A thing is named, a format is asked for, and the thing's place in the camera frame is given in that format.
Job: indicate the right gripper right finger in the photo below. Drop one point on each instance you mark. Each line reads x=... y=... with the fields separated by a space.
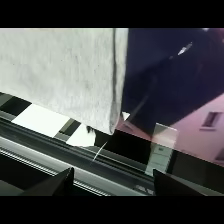
x=180 y=185

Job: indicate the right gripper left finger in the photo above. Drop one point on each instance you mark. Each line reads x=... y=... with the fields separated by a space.
x=53 y=185

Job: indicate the grey T-shirt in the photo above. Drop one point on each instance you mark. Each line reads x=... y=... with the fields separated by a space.
x=63 y=76

